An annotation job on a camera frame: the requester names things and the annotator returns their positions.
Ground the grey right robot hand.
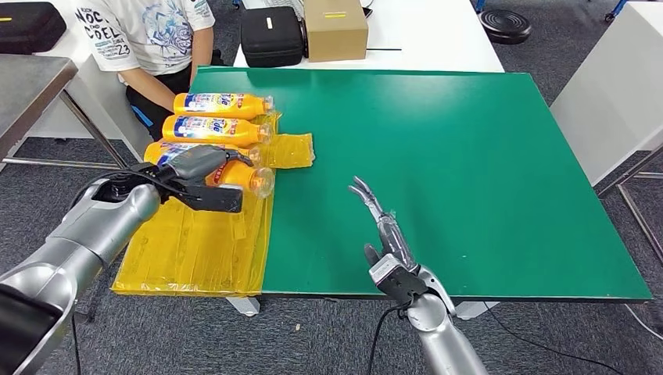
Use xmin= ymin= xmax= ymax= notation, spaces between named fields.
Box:
xmin=348 ymin=176 xmax=420 ymax=273

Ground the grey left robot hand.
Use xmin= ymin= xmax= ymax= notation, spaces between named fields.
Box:
xmin=164 ymin=145 xmax=255 ymax=182

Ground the orange detergent bottle clear cap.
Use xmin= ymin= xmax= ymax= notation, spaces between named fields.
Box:
xmin=206 ymin=159 xmax=276 ymax=200
xmin=144 ymin=141 xmax=263 ymax=167
xmin=173 ymin=91 xmax=275 ymax=121
xmin=162 ymin=114 xmax=274 ymax=148

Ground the white table foot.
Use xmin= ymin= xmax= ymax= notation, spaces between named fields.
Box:
xmin=226 ymin=295 xmax=261 ymax=318
xmin=455 ymin=302 xmax=501 ymax=322

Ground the person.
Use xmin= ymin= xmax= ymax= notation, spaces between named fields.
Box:
xmin=74 ymin=0 xmax=228 ymax=141

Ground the black zippered case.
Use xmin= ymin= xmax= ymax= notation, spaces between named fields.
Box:
xmin=239 ymin=5 xmax=306 ymax=69
xmin=0 ymin=1 xmax=68 ymax=55

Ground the brown cardboard box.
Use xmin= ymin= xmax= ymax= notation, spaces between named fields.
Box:
xmin=303 ymin=0 xmax=370 ymax=63

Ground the steel table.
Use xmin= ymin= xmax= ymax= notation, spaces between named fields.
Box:
xmin=0 ymin=54 xmax=131 ymax=324

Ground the white table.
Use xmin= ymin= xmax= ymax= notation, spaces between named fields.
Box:
xmin=549 ymin=1 xmax=663 ymax=270
xmin=233 ymin=0 xmax=506 ymax=74

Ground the black round disc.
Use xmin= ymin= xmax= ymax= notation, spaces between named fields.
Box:
xmin=477 ymin=9 xmax=532 ymax=45

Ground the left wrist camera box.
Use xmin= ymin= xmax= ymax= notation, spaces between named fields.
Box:
xmin=178 ymin=184 xmax=245 ymax=214

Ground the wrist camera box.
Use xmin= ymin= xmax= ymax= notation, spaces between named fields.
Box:
xmin=368 ymin=253 xmax=429 ymax=306
xmin=178 ymin=184 xmax=245 ymax=214

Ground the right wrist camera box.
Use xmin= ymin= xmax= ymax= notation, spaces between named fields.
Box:
xmin=368 ymin=253 xmax=429 ymax=306

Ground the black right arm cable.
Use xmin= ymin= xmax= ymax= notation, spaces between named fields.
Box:
xmin=366 ymin=304 xmax=411 ymax=375

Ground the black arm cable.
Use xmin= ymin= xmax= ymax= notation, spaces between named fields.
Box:
xmin=71 ymin=316 xmax=84 ymax=375
xmin=366 ymin=304 xmax=411 ymax=375

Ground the black floor cable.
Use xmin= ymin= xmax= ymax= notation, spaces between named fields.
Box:
xmin=486 ymin=302 xmax=630 ymax=375

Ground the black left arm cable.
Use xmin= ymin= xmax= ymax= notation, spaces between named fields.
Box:
xmin=71 ymin=316 xmax=84 ymax=375

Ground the blue wheeled frame leg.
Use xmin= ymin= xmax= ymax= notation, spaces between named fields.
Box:
xmin=603 ymin=0 xmax=630 ymax=24

